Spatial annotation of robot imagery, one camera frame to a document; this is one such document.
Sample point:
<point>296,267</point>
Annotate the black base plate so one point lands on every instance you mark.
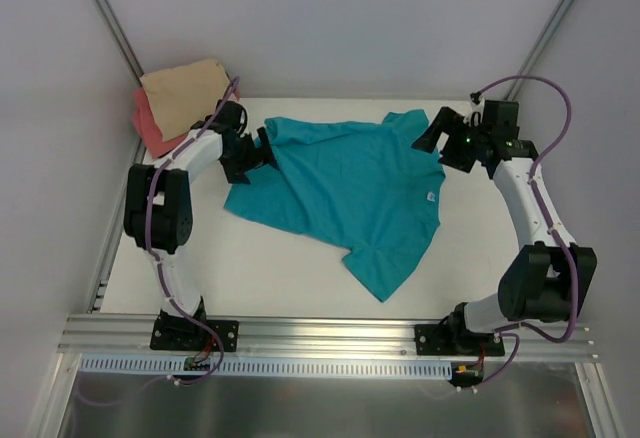
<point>443,340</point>
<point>225,335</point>

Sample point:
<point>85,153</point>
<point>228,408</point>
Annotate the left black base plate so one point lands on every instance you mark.
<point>225,335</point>

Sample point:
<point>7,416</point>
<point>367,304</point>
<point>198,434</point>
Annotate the left aluminium frame post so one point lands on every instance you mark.
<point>118,35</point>

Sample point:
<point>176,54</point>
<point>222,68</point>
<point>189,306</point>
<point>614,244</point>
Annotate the beige folded t shirt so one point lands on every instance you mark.
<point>180,96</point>

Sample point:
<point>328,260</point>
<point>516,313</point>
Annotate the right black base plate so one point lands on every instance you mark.
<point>443,340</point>

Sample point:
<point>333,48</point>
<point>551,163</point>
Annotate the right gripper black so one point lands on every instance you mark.
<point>454,143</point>

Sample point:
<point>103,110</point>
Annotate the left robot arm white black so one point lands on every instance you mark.
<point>158,216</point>

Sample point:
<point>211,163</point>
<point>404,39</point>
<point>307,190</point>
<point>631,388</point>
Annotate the right aluminium frame post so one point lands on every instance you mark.
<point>546,36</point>

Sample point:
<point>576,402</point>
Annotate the black folded t shirt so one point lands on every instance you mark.
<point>232,90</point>

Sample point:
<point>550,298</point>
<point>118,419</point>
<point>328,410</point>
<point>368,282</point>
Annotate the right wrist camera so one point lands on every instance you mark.
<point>493,114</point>

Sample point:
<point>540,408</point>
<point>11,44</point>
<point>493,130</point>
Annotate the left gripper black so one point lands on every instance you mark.
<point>248,156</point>

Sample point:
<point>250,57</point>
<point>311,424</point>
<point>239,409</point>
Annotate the aluminium frame post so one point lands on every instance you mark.
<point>118,35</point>
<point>546,36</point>

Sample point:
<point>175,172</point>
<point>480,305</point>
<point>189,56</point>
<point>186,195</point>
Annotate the pink folded t shirt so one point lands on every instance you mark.
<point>150,128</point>

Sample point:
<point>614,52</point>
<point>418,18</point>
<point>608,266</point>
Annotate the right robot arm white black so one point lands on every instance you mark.
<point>545,286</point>

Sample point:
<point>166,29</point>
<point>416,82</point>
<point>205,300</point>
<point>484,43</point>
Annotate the aluminium mounting rail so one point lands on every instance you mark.
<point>304,338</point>

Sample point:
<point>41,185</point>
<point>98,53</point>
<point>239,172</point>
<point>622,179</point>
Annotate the white slotted cable duct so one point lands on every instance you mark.
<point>268,367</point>

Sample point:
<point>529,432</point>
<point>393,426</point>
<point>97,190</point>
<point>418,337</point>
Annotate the teal t shirt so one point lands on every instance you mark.
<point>360,186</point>

